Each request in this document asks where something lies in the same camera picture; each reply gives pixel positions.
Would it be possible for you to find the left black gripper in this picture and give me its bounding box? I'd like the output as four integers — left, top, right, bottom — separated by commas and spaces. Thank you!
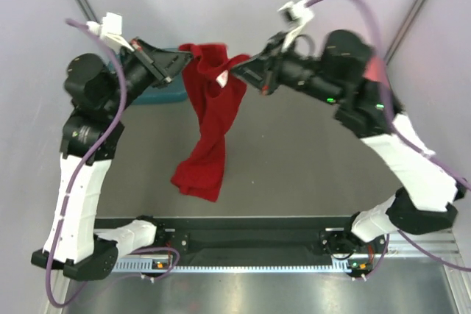
101, 36, 193, 117

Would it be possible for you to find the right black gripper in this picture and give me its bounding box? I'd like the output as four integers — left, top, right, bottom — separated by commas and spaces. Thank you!
230, 33, 342, 108

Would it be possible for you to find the red t-shirt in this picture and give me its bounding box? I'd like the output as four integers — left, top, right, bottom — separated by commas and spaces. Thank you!
171, 43, 250, 202

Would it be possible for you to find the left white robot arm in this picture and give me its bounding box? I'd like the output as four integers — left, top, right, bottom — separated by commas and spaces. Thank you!
31, 38, 192, 282

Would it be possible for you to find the teal plastic bin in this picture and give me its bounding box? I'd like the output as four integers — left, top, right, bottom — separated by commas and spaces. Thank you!
116, 50, 188, 106

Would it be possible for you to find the folded pink t-shirt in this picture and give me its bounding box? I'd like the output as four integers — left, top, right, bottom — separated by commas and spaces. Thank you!
364, 56, 389, 87

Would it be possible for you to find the black mounting plate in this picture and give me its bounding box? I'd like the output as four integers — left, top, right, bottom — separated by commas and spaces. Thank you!
124, 227, 389, 265

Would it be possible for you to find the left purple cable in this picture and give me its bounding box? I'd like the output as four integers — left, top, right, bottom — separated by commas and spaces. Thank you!
45, 18, 181, 307

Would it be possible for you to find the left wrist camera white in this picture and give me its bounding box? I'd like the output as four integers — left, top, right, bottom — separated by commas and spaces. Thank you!
86, 12, 134, 53

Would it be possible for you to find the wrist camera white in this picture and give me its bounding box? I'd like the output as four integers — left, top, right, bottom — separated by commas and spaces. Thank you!
277, 0, 314, 52
86, 12, 134, 53

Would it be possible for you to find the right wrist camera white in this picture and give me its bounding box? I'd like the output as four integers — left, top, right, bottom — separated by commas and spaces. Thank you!
277, 0, 314, 52

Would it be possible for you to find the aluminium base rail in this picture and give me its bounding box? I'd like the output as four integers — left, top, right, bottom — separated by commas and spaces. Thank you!
113, 229, 460, 278

